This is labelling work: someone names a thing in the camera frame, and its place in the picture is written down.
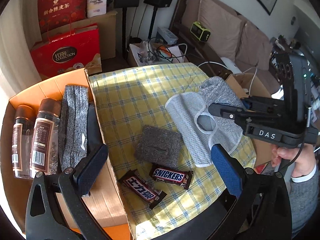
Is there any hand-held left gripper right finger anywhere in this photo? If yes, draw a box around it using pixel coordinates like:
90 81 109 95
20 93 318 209
210 144 293 240

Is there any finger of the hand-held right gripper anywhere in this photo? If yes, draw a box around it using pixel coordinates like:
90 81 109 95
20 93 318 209
208 102 250 128
241 96 286 117

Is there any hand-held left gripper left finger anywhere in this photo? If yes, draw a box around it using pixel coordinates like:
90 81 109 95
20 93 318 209
25 143 109 240

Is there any light grey cloth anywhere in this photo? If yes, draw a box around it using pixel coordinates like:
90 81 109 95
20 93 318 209
197 77 244 143

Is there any black sleep mask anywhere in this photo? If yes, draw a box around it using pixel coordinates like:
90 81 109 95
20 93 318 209
86 103 106 153

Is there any white mesh face cover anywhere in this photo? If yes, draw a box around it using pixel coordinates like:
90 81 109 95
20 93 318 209
165 92 244 168

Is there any grey knit headband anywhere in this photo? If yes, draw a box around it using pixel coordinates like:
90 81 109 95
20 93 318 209
58 85 92 197

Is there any brown chocolate bar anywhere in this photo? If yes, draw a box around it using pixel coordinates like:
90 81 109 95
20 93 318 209
149 163 194 190
118 169 168 210

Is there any brown lid jar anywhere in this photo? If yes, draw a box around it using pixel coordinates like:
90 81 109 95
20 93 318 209
12 105 36 180
29 98 62 176

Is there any dark grey knit wristband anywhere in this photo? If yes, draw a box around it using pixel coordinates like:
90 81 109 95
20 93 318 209
135 124 182 169

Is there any orange cardboard box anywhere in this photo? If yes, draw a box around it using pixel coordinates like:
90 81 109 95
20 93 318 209
1 67 133 240

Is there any person's right forearm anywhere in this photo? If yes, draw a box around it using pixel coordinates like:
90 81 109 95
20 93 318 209
287 166 320 240

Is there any person's right hand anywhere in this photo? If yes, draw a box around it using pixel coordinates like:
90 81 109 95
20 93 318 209
271 144 317 181

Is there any brown sofa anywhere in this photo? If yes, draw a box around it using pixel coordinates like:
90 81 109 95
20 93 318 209
168 0 283 93

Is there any brown cardboard box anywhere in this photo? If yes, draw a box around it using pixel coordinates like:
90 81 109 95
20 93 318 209
224 73 273 168

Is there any cluttered shelf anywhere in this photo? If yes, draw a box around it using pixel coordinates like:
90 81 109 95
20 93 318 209
269 16 320 110

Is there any medium brown sofa cushion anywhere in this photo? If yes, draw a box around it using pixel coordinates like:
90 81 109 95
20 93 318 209
235 20 272 71

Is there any yellow plaid tablecloth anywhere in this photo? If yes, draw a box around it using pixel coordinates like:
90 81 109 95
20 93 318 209
88 63 257 238

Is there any large brown sofa cushion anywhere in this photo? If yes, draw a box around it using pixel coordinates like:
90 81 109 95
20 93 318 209
197 0 247 70

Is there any green radio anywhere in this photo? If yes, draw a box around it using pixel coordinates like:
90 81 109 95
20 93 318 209
190 22 211 42

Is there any grey device box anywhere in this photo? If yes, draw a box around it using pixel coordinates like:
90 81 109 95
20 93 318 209
156 26 179 45

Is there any black speaker stand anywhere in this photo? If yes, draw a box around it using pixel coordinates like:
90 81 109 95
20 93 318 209
148 5 158 41
122 7 128 58

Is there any red gift box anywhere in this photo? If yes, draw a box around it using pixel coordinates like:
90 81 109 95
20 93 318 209
30 23 103 80

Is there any large brown cardboard carton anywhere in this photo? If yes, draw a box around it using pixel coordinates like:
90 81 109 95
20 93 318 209
74 9 118 61

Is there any white curtain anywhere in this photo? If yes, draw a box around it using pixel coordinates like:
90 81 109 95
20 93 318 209
0 0 43 95

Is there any red gift bag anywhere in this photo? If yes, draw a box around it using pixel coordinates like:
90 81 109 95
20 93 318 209
37 0 91 35

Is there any white tissue pack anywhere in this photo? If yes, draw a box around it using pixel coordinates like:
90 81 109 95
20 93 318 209
86 0 108 19

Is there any white charger cable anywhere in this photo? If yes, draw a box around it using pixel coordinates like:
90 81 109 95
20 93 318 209
175 43 228 68

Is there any small box with cables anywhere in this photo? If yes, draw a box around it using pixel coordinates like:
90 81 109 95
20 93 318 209
127 42 189 67

